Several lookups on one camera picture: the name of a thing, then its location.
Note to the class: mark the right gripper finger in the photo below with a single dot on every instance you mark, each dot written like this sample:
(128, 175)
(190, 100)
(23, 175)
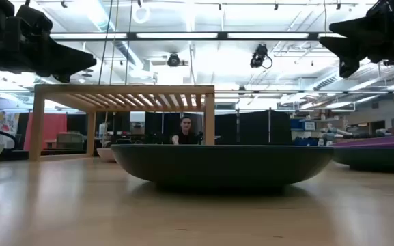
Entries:
(360, 26)
(353, 48)

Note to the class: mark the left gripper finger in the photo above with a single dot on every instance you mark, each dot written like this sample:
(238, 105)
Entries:
(34, 22)
(67, 59)

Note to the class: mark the purple plate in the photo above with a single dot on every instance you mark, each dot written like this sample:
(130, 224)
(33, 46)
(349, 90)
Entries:
(388, 140)

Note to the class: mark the pink plate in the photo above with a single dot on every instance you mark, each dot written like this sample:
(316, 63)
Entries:
(106, 154)

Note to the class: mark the dark blue-teal plate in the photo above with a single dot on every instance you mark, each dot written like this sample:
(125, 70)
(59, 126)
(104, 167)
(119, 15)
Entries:
(217, 164)

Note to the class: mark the wooden slatted shelf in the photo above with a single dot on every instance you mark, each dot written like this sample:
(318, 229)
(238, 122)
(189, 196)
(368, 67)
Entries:
(125, 89)

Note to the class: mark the blue storage bin shelf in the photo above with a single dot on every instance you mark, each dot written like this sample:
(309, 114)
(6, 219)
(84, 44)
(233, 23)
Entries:
(297, 124)

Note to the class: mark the red partition panel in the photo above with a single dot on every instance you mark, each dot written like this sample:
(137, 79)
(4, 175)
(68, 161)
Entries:
(51, 126)

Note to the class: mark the grey box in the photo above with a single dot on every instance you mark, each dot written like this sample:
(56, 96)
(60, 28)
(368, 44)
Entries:
(69, 140)

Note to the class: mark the colourful poster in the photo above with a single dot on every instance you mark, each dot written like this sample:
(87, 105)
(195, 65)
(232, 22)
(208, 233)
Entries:
(2, 124)

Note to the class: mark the person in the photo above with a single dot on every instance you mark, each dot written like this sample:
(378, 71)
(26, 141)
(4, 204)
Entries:
(184, 136)

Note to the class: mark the black overhead camera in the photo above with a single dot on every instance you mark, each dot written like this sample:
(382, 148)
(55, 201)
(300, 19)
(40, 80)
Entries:
(259, 54)

